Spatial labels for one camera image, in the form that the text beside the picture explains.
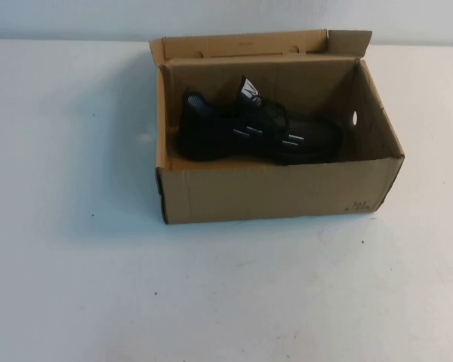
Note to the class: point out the black knit sneaker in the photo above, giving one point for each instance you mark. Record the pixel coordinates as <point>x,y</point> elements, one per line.
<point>219,132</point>

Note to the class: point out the brown cardboard shoe box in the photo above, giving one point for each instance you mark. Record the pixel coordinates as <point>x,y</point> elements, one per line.
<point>268,196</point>

